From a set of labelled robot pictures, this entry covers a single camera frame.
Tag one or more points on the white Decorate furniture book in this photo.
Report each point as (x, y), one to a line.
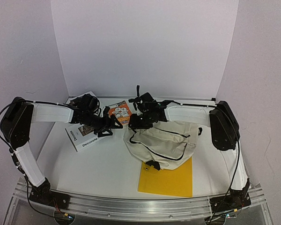
(82, 136)

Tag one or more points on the aluminium table edge rail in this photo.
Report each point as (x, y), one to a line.
(169, 98)

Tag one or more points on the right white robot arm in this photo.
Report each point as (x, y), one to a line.
(224, 134)

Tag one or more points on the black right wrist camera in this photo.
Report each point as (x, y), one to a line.
(143, 103)

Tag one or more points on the beige canvas backpack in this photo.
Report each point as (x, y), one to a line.
(170, 144)

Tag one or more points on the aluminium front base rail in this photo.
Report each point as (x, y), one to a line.
(76, 209)

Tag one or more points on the yellow plastic folder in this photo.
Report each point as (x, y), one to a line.
(177, 183)

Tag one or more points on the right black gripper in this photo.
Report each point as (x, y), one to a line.
(136, 120)

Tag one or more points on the orange comic book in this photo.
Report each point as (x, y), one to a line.
(121, 111)

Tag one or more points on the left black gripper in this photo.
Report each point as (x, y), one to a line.
(106, 125)

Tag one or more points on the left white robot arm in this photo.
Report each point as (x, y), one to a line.
(16, 119)

